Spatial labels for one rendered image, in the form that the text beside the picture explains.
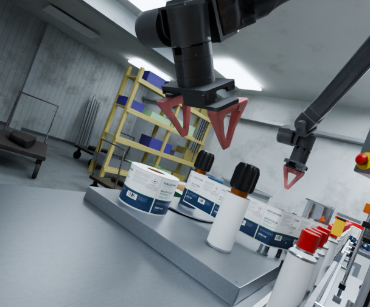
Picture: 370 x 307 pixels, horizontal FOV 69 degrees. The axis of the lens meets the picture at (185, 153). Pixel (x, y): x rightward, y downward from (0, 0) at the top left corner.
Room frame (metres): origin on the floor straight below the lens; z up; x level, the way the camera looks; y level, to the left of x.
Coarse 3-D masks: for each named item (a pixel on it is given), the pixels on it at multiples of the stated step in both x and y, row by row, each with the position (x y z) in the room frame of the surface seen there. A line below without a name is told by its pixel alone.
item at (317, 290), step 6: (336, 264) 0.96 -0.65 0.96; (330, 270) 0.82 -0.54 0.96; (324, 276) 0.73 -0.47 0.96; (324, 282) 0.67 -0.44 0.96; (318, 288) 0.60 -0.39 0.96; (312, 294) 0.55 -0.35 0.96; (318, 294) 0.56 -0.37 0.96; (312, 300) 0.51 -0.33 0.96; (306, 306) 0.47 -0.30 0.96; (312, 306) 0.49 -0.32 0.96
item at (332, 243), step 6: (330, 228) 0.90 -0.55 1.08; (330, 234) 0.89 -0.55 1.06; (330, 240) 0.88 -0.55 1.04; (336, 240) 0.89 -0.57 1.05; (330, 246) 0.88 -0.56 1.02; (336, 246) 0.88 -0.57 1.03; (330, 252) 0.88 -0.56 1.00; (330, 258) 0.88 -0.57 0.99; (324, 264) 0.88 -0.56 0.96; (324, 270) 0.88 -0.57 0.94; (318, 276) 0.88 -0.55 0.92; (318, 282) 0.88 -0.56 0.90
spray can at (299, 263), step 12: (300, 240) 0.50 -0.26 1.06; (312, 240) 0.48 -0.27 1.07; (288, 252) 0.50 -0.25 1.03; (300, 252) 0.48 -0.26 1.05; (312, 252) 0.48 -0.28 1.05; (288, 264) 0.49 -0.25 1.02; (300, 264) 0.48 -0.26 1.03; (312, 264) 0.48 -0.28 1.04; (288, 276) 0.48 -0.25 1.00; (300, 276) 0.47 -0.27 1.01; (276, 288) 0.49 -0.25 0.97; (288, 288) 0.48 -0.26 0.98; (300, 288) 0.47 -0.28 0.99; (276, 300) 0.49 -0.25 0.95; (288, 300) 0.47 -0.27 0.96; (300, 300) 0.48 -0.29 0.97
